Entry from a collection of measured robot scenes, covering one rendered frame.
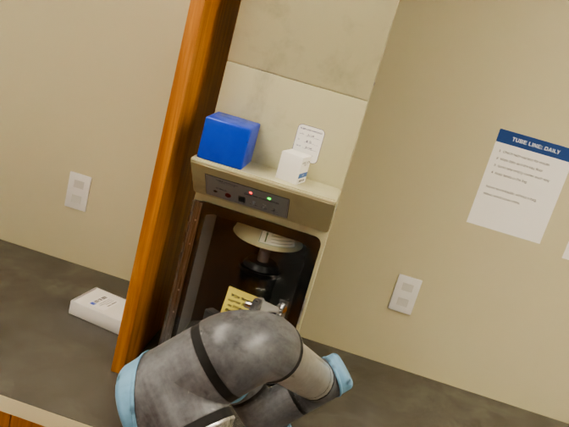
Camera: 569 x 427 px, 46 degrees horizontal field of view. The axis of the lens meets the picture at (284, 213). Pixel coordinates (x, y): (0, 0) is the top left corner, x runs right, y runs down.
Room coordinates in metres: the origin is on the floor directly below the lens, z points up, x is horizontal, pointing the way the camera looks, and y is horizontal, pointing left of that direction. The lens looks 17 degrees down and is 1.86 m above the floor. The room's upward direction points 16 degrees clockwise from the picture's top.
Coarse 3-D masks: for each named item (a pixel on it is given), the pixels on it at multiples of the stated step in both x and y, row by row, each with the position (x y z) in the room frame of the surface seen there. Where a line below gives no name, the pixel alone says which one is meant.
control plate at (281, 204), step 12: (216, 180) 1.40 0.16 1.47; (228, 180) 1.39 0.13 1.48; (216, 192) 1.44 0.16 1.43; (228, 192) 1.43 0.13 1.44; (240, 192) 1.41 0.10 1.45; (264, 192) 1.39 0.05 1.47; (252, 204) 1.43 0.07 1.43; (264, 204) 1.42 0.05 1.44; (276, 204) 1.41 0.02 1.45; (288, 204) 1.39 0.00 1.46
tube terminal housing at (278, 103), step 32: (224, 96) 1.49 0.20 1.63; (256, 96) 1.48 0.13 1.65; (288, 96) 1.48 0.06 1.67; (320, 96) 1.47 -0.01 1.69; (288, 128) 1.48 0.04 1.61; (320, 128) 1.47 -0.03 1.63; (352, 128) 1.46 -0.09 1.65; (256, 160) 1.48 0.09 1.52; (320, 160) 1.47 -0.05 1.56; (288, 224) 1.47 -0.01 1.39; (320, 256) 1.46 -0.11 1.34
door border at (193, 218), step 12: (192, 216) 1.48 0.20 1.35; (192, 228) 1.48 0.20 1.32; (192, 240) 1.48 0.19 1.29; (180, 252) 1.48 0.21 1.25; (180, 264) 1.48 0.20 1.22; (180, 276) 1.48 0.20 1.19; (180, 288) 1.48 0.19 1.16; (168, 300) 1.48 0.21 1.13; (168, 312) 1.48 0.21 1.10; (168, 324) 1.48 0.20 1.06; (168, 336) 1.48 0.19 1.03
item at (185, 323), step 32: (224, 224) 1.47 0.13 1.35; (256, 224) 1.46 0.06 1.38; (192, 256) 1.48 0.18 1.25; (224, 256) 1.47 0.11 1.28; (256, 256) 1.46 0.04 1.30; (288, 256) 1.45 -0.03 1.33; (192, 288) 1.47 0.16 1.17; (224, 288) 1.47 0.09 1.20; (256, 288) 1.46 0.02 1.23; (288, 288) 1.45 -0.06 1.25; (192, 320) 1.47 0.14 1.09; (288, 320) 1.45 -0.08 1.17
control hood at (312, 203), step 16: (192, 160) 1.38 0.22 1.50; (208, 160) 1.38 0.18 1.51; (192, 176) 1.43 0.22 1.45; (224, 176) 1.38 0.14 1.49; (240, 176) 1.37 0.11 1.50; (256, 176) 1.37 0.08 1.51; (272, 176) 1.40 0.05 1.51; (272, 192) 1.38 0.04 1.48; (288, 192) 1.36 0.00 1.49; (304, 192) 1.35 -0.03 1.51; (320, 192) 1.38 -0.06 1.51; (336, 192) 1.41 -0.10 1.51; (304, 208) 1.39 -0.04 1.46; (320, 208) 1.37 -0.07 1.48; (304, 224) 1.44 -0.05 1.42; (320, 224) 1.42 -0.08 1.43
